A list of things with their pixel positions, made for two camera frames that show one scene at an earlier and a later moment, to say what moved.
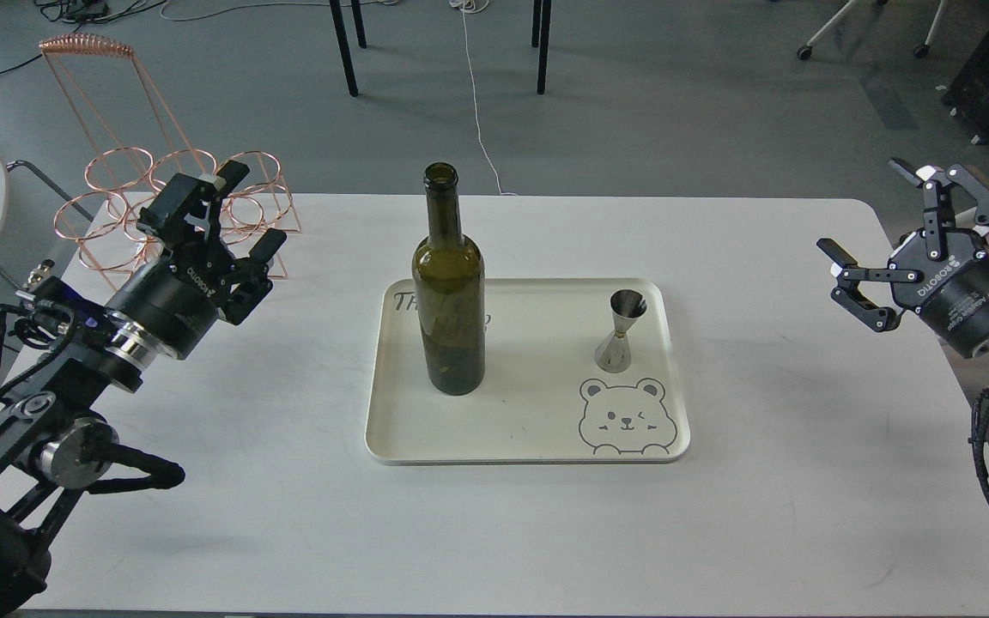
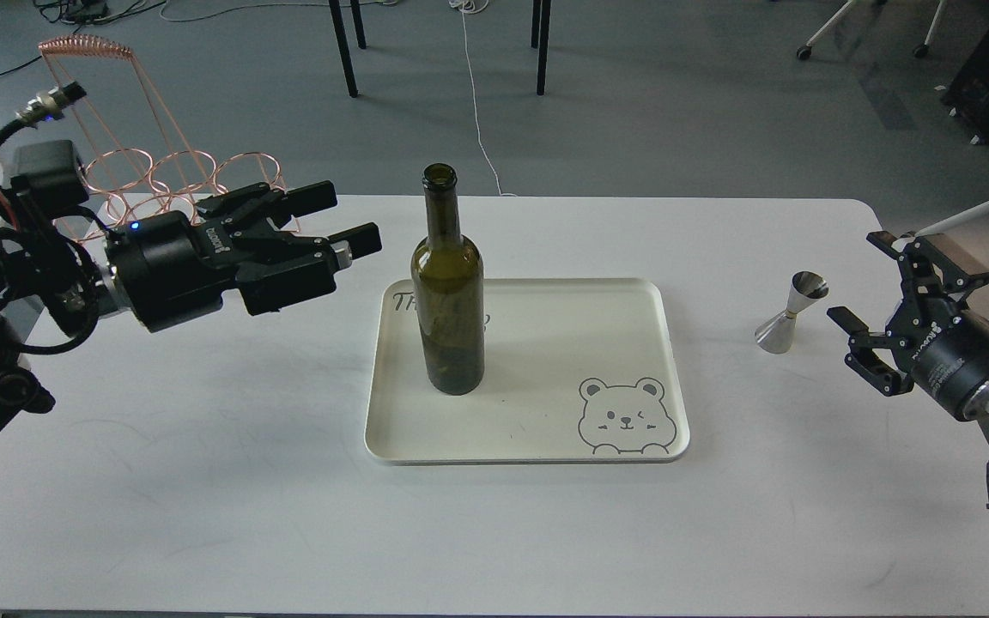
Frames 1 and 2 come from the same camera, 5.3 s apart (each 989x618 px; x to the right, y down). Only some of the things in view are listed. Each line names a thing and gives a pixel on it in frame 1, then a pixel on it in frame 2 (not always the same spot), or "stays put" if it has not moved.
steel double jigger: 614,354 -> 776,335
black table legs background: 539,21 stays put
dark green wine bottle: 449,282 stays put
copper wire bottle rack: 140,145 stays put
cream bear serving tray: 544,400 stays put
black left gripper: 174,302 -> 166,266
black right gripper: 963,293 -> 949,350
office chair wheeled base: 920,50 stays put
